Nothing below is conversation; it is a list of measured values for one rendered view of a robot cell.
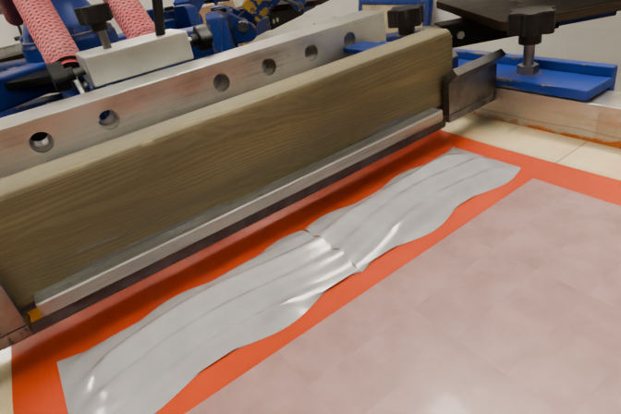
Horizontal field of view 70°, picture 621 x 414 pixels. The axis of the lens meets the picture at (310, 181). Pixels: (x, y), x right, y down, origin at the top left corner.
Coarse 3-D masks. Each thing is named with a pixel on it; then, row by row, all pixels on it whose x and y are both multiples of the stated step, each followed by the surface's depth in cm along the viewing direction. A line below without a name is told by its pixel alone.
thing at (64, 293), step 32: (416, 128) 39; (320, 160) 36; (352, 160) 36; (256, 192) 33; (288, 192) 33; (192, 224) 30; (224, 224) 31; (128, 256) 28; (160, 256) 29; (64, 288) 26; (96, 288) 27
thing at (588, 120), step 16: (496, 96) 45; (512, 96) 44; (528, 96) 42; (544, 96) 41; (608, 96) 39; (480, 112) 48; (496, 112) 46; (512, 112) 44; (528, 112) 43; (544, 112) 42; (560, 112) 40; (576, 112) 39; (592, 112) 38; (608, 112) 37; (544, 128) 42; (560, 128) 41; (576, 128) 40; (592, 128) 39; (608, 128) 38; (608, 144) 38
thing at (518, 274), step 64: (320, 192) 39; (512, 192) 34; (576, 192) 33; (384, 256) 30; (448, 256) 29; (512, 256) 28; (576, 256) 27; (448, 320) 25; (512, 320) 24; (576, 320) 23; (576, 384) 20
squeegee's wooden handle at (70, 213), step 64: (384, 64) 37; (448, 64) 41; (192, 128) 29; (256, 128) 32; (320, 128) 35; (384, 128) 39; (0, 192) 24; (64, 192) 26; (128, 192) 28; (192, 192) 30; (0, 256) 25; (64, 256) 27
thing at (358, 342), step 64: (192, 256) 34; (64, 320) 30; (128, 320) 29; (320, 320) 26; (384, 320) 25; (192, 384) 24; (256, 384) 23; (320, 384) 22; (384, 384) 22; (448, 384) 21; (512, 384) 21
